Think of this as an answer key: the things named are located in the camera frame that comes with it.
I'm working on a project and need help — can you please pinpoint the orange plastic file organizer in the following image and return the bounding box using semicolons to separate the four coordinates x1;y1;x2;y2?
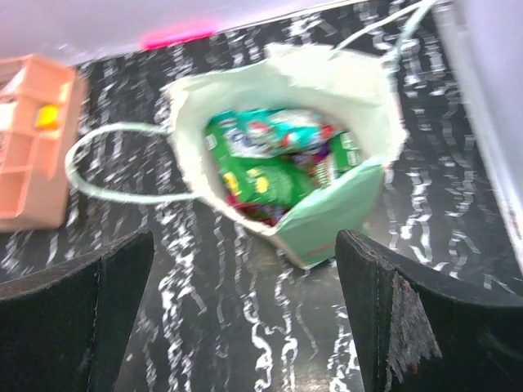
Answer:
1;55;87;232

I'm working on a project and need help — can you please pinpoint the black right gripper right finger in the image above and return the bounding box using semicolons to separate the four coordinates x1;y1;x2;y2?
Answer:
335;229;522;391

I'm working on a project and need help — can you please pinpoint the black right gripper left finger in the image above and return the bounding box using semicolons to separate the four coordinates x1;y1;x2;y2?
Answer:
1;230;154;391

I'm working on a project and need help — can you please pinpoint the pink tape strip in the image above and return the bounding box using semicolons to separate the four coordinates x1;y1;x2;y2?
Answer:
139;22;217;51

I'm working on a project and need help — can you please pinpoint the yellow small block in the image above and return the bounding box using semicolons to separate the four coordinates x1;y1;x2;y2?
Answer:
34;104;60;131

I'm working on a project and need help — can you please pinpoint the green Fox's candy bag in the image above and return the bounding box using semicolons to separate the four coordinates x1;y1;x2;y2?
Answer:
204;111;316;208

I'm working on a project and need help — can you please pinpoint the green paper gift bag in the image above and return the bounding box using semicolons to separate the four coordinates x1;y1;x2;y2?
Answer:
65;1;432;270

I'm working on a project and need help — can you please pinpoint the red candy bag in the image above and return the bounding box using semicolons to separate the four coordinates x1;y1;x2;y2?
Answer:
226;194;288;227

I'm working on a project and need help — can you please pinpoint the teal Fox's candy bag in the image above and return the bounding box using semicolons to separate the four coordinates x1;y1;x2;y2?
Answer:
214;108;347;158

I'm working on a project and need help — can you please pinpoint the purple Fox's berries candy bag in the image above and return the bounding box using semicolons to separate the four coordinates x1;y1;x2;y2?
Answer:
290;136;351;188

